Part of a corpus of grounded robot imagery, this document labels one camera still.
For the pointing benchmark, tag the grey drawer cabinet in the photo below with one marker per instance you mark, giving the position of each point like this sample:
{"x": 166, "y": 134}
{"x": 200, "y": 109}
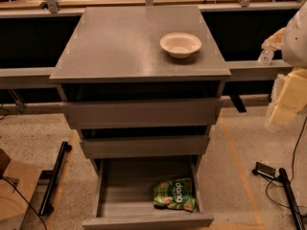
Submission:
{"x": 115, "y": 55}

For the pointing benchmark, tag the green rice chip bag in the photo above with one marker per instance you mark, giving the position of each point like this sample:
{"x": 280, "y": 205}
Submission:
{"x": 174, "y": 194}

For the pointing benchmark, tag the clear sanitizer bottle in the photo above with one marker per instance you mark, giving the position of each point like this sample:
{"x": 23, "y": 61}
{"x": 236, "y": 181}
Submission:
{"x": 266, "y": 57}

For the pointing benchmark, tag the cardboard box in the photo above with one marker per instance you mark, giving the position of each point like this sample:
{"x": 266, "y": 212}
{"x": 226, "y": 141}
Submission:
{"x": 17, "y": 187}

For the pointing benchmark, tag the black stand leg left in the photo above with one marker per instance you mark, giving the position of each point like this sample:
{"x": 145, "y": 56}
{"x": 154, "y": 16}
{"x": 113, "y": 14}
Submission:
{"x": 46, "y": 207}

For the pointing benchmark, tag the grey metal rail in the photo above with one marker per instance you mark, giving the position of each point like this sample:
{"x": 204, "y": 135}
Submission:
{"x": 249, "y": 70}

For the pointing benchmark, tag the white paper bowl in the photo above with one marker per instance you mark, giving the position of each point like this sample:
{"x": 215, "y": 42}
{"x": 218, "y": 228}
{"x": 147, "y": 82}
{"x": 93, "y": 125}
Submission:
{"x": 180, "y": 45}

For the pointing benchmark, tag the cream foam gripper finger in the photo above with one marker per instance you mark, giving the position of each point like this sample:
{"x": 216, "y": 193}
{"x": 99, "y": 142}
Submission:
{"x": 274, "y": 42}
{"x": 289, "y": 96}

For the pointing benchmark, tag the grey middle drawer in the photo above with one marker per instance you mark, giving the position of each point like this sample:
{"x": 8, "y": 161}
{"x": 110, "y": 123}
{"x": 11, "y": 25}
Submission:
{"x": 144, "y": 146}

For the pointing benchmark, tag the small black floor device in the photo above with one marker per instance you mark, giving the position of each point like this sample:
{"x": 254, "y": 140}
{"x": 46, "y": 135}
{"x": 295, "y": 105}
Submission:
{"x": 264, "y": 170}

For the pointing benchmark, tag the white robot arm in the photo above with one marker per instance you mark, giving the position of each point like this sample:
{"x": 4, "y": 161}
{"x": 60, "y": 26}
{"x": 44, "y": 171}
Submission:
{"x": 294, "y": 47}

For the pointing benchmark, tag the grey open bottom drawer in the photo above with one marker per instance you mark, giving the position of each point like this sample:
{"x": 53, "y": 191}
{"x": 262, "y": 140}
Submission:
{"x": 125, "y": 195}

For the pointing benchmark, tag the grey top drawer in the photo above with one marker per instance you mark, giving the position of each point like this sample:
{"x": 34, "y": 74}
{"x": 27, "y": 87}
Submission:
{"x": 146, "y": 113}

